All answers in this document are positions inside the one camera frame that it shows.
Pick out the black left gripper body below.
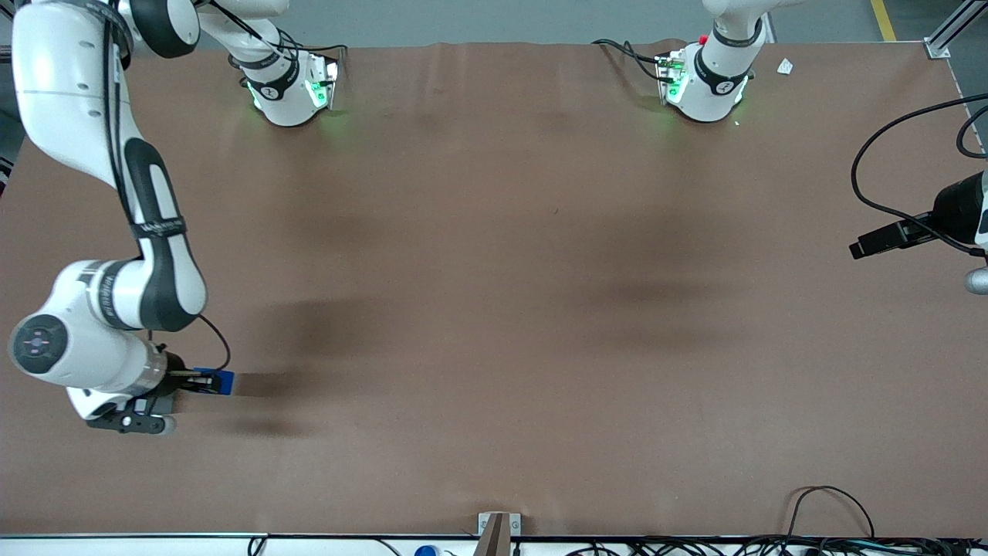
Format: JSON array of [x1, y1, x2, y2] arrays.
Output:
[[929, 171, 986, 248]]

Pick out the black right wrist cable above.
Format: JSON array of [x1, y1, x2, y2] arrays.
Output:
[[99, 0, 232, 374]]

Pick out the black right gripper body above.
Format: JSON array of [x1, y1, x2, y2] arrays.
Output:
[[162, 351, 188, 397]]

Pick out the blue plastic block part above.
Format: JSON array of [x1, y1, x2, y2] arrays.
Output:
[[191, 367, 236, 398]]

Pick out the black cable bundle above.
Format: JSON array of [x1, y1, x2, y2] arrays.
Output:
[[562, 536, 988, 556]]

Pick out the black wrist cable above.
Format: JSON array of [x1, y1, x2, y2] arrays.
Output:
[[99, 0, 232, 374], [851, 93, 988, 258]]

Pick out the black arm base cable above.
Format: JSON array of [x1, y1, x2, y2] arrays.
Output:
[[202, 0, 350, 81], [591, 38, 671, 83]]

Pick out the black right arm base cable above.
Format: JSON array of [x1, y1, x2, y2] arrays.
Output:
[[202, 0, 350, 81]]

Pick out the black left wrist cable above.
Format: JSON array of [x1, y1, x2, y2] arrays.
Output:
[[851, 93, 988, 258]]

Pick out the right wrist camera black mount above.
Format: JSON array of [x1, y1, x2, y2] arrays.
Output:
[[85, 394, 178, 436]]

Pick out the metal bracket with brown post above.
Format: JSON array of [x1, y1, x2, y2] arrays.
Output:
[[472, 511, 523, 556]]

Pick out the black left arm base cable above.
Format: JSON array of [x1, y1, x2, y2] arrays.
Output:
[[591, 38, 671, 83]]

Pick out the black looped cable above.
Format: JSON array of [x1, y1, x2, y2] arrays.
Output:
[[784, 485, 878, 541]]

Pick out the aluminium frame corner post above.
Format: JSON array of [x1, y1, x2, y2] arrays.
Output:
[[924, 0, 988, 60]]

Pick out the brown table cover sheet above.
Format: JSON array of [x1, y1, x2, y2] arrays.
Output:
[[0, 39, 988, 538]]

